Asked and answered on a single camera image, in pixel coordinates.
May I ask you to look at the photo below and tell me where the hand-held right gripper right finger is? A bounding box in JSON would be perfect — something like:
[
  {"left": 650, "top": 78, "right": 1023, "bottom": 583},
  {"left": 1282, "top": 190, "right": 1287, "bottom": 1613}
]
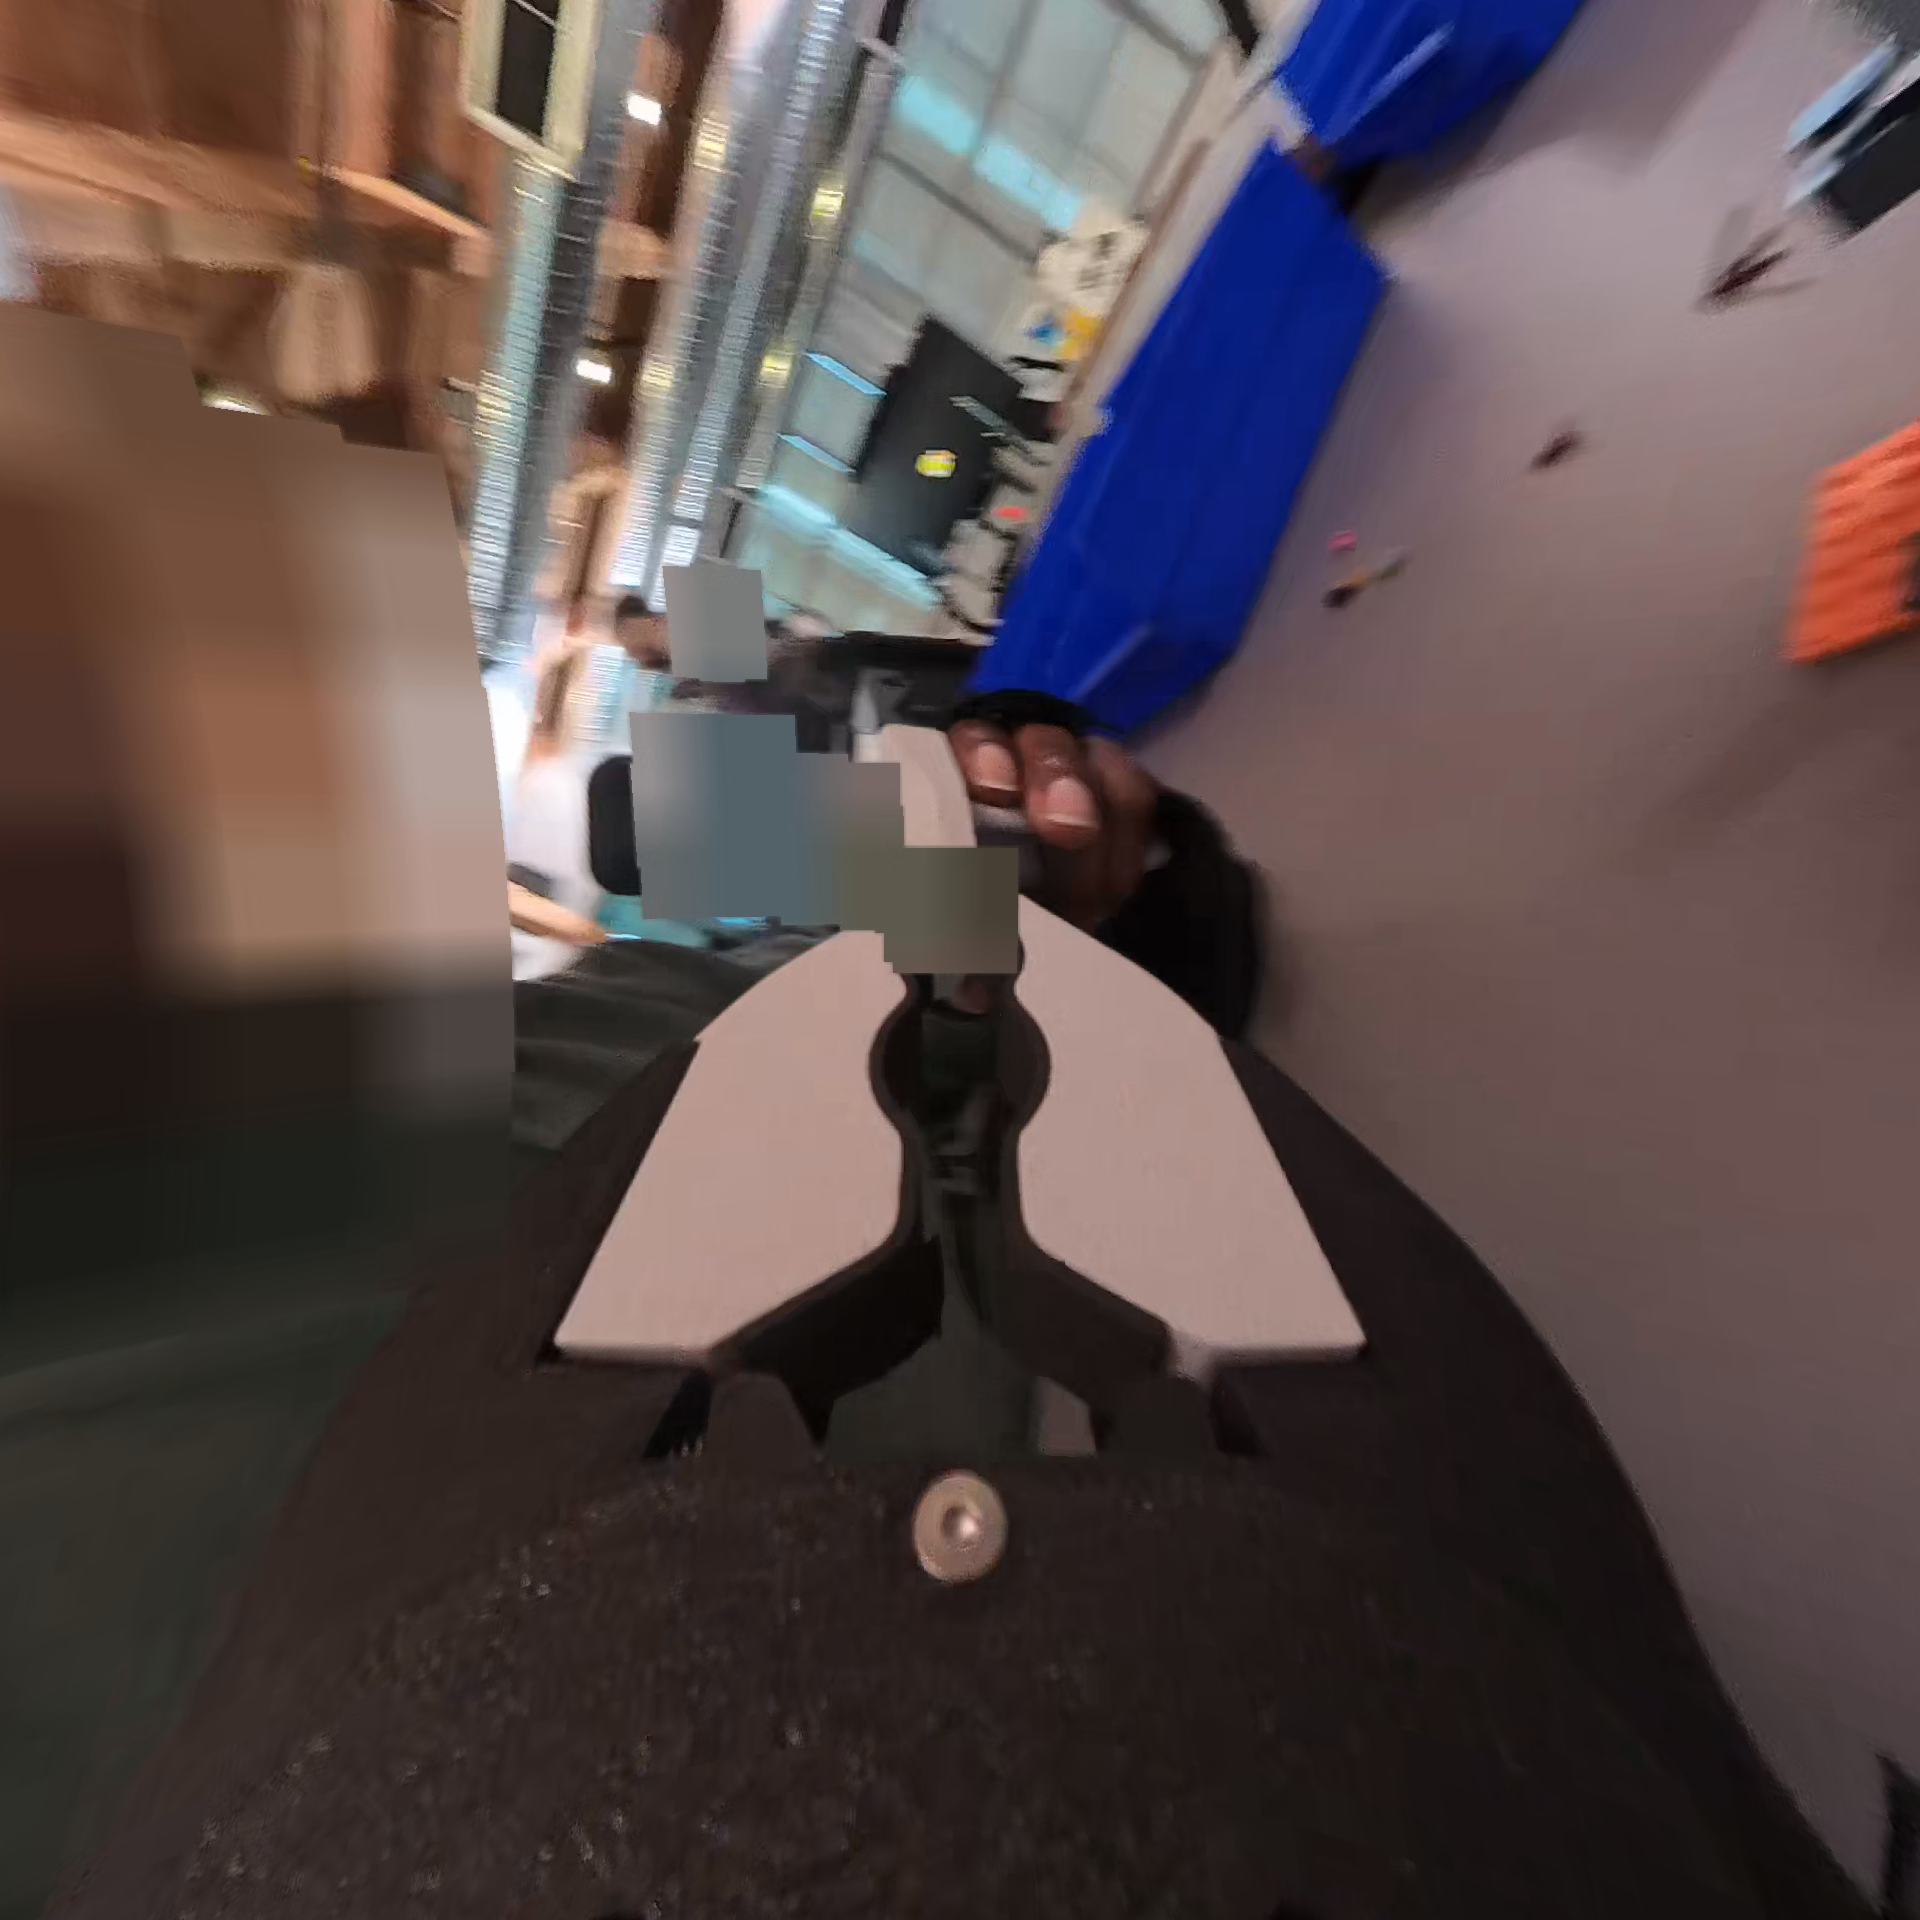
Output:
[{"left": 1014, "top": 899, "right": 1370, "bottom": 1369}]

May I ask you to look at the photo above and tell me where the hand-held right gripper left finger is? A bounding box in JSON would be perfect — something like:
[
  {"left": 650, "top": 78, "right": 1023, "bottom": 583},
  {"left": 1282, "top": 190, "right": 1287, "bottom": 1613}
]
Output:
[{"left": 551, "top": 930, "right": 916, "bottom": 1369}]

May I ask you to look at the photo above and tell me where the person's left hand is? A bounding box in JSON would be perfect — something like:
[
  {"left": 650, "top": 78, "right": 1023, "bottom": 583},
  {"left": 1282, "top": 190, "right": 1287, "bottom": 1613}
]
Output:
[{"left": 951, "top": 718, "right": 1162, "bottom": 935}]

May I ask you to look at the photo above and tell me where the black cabinet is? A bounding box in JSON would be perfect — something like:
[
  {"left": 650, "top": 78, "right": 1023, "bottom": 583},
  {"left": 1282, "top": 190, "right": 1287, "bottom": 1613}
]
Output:
[{"left": 851, "top": 315, "right": 1025, "bottom": 560}]

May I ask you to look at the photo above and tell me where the blue plastic bin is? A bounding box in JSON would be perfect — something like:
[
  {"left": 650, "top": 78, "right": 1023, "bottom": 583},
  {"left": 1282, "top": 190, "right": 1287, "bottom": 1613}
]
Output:
[
  {"left": 1267, "top": 0, "right": 1592, "bottom": 173},
  {"left": 983, "top": 141, "right": 1387, "bottom": 740}
]

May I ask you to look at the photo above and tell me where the person's dark green top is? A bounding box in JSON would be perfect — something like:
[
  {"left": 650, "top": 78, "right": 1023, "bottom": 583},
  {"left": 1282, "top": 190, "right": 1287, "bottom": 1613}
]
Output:
[{"left": 0, "top": 937, "right": 767, "bottom": 1920}]

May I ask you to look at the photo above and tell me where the orange brick plate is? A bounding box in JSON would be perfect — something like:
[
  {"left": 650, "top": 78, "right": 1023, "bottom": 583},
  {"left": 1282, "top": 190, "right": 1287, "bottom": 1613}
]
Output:
[{"left": 1783, "top": 425, "right": 1920, "bottom": 666}]

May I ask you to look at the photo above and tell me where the black and white object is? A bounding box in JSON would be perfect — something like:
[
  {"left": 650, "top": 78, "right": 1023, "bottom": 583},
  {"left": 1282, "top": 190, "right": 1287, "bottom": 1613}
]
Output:
[{"left": 1783, "top": 41, "right": 1920, "bottom": 236}]

